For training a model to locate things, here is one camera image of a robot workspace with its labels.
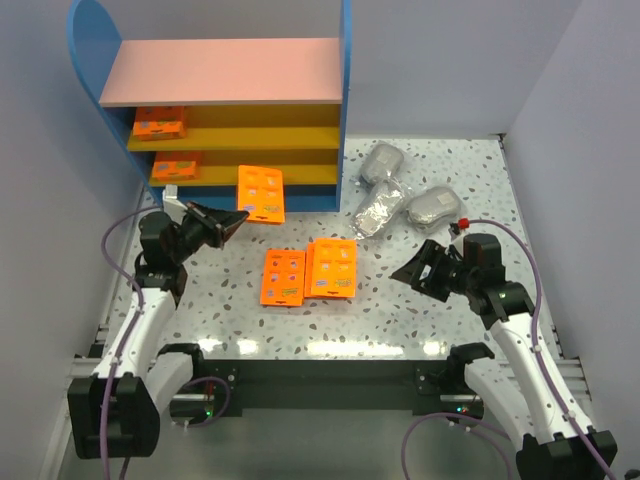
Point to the silver sponge pack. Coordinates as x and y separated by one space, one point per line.
434 207
383 163
380 209

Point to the orange sponge box hidden lowest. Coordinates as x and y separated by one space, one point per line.
308 270

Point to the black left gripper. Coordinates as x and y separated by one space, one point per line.
208 223

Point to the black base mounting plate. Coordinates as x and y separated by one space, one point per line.
420 387

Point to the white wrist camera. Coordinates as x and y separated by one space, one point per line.
457 234
170 201

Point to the orange sponge box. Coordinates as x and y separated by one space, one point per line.
153 123
283 278
260 192
176 165
334 265

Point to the aluminium frame rail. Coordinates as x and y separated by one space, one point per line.
77 341

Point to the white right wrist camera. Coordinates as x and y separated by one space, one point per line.
457 234

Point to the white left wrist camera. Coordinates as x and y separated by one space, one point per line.
170 201

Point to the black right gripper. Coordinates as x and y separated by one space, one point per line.
432 270

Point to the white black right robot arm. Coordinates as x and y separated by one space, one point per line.
552 435

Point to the silver sponge pack top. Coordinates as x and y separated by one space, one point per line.
383 163

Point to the orange sponge box bottom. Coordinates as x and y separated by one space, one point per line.
283 278

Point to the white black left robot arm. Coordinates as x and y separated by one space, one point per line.
116 410

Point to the blue pink yellow shelf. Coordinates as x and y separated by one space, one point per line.
269 102

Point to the orange sponge box on shelf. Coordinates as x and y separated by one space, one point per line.
176 165

